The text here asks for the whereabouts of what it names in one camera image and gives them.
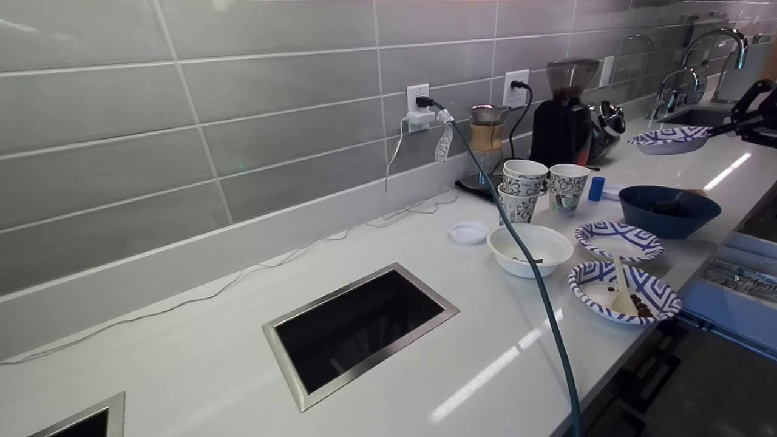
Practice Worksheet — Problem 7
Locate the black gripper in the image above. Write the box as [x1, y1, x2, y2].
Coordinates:
[705, 78, 777, 151]

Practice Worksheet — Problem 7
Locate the blue white patterned paper plate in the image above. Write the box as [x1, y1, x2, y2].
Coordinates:
[565, 257, 686, 330]
[574, 218, 665, 268]
[630, 122, 715, 158]

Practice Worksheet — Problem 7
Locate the dark blue bowl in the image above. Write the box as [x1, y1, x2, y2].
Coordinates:
[618, 185, 723, 241]

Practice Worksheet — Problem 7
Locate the white bowl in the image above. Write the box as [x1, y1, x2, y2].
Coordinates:
[486, 222, 576, 282]

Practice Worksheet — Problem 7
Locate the steel sink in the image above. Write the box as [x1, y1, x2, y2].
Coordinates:
[659, 103, 735, 131]

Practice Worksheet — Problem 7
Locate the small chrome faucet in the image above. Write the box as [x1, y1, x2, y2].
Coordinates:
[648, 66, 706, 124]

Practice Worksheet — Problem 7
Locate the tall chrome faucet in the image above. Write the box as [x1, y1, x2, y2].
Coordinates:
[677, 25, 751, 76]

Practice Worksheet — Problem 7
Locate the silver kettle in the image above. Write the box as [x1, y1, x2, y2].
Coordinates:
[587, 100, 630, 161]

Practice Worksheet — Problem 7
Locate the white bottle blue cap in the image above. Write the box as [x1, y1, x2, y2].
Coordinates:
[585, 172, 610, 205]

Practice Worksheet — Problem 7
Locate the black coffee grinder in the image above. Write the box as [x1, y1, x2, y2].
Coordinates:
[530, 55, 602, 171]

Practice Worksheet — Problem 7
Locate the patterned paper cup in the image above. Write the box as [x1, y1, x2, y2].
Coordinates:
[496, 180, 542, 225]
[501, 158, 552, 202]
[547, 163, 593, 217]

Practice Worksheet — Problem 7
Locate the white blue open drawer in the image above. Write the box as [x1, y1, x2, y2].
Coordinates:
[677, 228, 777, 361]

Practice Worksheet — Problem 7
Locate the white plastic spoon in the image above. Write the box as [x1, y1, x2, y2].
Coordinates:
[607, 251, 641, 317]

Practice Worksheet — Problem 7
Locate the glass pour-over carafe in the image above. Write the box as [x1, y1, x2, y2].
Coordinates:
[457, 103, 513, 196]

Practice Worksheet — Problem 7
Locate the black under-counter cabinet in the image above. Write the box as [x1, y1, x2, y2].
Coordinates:
[557, 317, 689, 437]

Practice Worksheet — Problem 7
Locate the white round lid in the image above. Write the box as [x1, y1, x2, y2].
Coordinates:
[446, 218, 494, 248]

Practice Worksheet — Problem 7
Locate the white plug adapter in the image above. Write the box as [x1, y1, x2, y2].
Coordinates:
[400, 106, 457, 137]

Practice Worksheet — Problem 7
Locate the large steel framed counter opening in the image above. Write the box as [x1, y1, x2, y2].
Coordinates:
[262, 263, 461, 415]

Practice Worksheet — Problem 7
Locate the small steel framed counter opening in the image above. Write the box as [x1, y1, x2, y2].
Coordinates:
[32, 390, 130, 437]

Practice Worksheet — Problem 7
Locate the white wall outlet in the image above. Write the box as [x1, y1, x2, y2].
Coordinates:
[404, 82, 435, 137]
[501, 69, 533, 109]
[598, 54, 618, 90]

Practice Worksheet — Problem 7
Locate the black plug with cable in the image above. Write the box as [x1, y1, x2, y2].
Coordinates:
[506, 78, 536, 161]

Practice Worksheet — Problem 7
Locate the teal cable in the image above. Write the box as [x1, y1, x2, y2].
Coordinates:
[415, 94, 587, 437]

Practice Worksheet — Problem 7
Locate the thin white cable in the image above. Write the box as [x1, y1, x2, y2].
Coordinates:
[0, 112, 460, 372]

